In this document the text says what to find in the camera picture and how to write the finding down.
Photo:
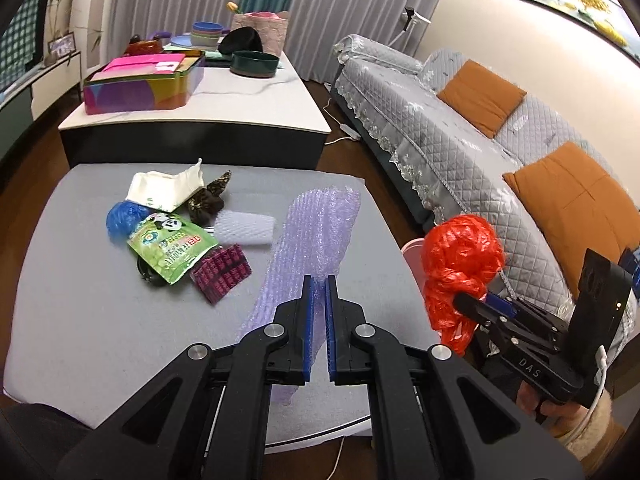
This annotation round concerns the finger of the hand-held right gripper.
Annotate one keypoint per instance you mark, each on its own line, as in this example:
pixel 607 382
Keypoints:
pixel 500 302
pixel 480 312

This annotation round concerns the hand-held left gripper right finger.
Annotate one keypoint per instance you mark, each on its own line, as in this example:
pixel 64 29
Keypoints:
pixel 330 332

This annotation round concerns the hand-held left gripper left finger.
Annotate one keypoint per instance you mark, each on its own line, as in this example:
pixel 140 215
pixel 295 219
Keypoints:
pixel 310 332

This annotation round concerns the red plastic bag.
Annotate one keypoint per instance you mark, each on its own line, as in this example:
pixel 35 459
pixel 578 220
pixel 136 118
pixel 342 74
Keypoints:
pixel 460 255

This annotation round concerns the pink waste bin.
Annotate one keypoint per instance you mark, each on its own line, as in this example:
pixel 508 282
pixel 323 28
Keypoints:
pixel 412 260

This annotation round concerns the purple bubble wrap sheet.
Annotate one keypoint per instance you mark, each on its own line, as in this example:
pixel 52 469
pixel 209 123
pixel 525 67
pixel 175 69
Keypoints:
pixel 310 240

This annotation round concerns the white paper bag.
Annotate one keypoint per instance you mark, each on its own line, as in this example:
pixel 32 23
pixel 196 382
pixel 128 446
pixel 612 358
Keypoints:
pixel 155 187

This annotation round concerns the person's right forearm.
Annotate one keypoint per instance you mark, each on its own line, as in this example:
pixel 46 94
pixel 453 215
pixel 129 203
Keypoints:
pixel 597 432

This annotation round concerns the person's right hand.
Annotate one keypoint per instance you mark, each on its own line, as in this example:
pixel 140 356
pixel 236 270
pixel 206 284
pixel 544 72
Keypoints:
pixel 555 417

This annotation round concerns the maroon patterned wrapper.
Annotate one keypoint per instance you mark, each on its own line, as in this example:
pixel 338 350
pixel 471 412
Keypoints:
pixel 222 272

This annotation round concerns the white foam net sleeve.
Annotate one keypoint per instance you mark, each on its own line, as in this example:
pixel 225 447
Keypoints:
pixel 245 227

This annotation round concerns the orange cushion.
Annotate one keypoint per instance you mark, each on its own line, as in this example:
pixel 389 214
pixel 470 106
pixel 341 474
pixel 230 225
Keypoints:
pixel 570 200
pixel 480 97

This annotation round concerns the green snack packet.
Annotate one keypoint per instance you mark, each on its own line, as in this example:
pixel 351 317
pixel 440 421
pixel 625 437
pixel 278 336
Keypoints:
pixel 170 247

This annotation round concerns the dark floral cloth pouch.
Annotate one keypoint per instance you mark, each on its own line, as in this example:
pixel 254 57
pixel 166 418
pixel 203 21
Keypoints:
pixel 205 205

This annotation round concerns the grey quilted sofa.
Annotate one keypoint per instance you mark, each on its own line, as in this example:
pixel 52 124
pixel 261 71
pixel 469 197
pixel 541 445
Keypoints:
pixel 450 145

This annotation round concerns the black plastic scrap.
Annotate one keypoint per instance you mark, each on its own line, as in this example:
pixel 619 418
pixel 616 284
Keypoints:
pixel 147 272

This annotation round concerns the white power strip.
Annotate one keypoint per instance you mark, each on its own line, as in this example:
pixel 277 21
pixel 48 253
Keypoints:
pixel 350 130

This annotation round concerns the crumpled blue plastic bag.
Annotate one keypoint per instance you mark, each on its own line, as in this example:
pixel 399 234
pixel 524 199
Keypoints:
pixel 122 217

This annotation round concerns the white topped coffee table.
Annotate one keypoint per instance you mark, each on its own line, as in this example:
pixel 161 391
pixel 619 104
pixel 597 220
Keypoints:
pixel 245 107

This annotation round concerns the dark green bowl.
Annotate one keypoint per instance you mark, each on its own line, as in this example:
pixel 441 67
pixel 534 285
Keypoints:
pixel 254 64

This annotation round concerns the colourful tin box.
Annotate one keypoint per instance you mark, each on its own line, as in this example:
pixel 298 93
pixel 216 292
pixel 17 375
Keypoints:
pixel 140 92

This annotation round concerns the white floor lamp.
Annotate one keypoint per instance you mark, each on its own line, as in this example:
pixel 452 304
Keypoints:
pixel 412 19

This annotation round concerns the black hat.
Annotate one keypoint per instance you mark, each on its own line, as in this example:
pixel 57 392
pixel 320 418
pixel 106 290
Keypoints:
pixel 241 41

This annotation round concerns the pink quilted basket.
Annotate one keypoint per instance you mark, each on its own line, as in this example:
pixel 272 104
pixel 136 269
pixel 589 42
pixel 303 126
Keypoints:
pixel 272 32

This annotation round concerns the stack of coloured bowls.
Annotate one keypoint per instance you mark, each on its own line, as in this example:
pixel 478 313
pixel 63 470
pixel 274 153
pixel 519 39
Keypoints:
pixel 207 35

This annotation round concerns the purple plate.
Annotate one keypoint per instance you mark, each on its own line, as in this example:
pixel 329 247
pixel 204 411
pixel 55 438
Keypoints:
pixel 181 40

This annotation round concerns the pink paper sheet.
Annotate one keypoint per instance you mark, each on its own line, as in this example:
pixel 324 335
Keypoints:
pixel 132 63

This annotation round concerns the yellow flower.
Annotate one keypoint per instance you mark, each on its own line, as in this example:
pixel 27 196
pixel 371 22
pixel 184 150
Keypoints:
pixel 232 7

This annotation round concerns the television cabinet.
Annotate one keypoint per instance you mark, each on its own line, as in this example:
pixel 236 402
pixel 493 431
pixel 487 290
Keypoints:
pixel 50 80

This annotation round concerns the television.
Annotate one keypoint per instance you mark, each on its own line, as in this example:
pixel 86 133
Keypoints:
pixel 22 35

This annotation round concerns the decorative plant branches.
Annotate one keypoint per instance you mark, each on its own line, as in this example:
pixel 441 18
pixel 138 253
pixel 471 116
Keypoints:
pixel 60 2

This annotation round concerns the small picture frame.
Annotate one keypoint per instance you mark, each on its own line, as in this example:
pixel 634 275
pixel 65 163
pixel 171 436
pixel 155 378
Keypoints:
pixel 62 44

